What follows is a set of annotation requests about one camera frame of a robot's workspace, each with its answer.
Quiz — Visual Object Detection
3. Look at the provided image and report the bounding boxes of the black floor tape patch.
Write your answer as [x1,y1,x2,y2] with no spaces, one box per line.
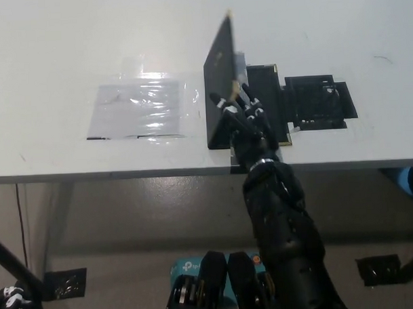
[43,267,89,300]
[354,253,402,287]

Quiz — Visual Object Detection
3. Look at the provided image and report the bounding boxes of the thin dark hanging cable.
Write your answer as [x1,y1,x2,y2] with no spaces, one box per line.
[14,183,28,268]

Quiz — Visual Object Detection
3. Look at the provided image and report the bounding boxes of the white table leg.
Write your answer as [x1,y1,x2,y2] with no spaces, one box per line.
[39,181,78,273]

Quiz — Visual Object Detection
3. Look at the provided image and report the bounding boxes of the clear plastic sheet over paper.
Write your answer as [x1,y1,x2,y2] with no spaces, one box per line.
[83,52,204,143]

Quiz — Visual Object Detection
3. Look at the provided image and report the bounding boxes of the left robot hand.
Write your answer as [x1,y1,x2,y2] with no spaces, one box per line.
[0,283,35,309]

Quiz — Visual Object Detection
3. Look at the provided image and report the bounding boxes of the black printed frame fixture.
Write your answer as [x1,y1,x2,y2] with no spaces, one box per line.
[280,73,359,132]

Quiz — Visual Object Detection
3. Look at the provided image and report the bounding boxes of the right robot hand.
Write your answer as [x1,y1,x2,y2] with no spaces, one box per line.
[208,80,283,173]

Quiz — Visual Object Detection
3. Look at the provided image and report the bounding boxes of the teal tp-link box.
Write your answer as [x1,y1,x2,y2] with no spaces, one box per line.
[169,251,267,299]

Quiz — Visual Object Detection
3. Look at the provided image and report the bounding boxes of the black USC diary gold corners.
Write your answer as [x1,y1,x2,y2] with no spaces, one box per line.
[200,6,294,151]

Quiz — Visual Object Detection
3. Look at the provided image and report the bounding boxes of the blue round object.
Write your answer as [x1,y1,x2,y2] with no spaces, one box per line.
[395,166,413,198]

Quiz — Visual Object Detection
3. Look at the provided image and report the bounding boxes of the grey tape strip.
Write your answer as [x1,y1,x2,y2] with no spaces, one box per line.
[229,148,249,176]

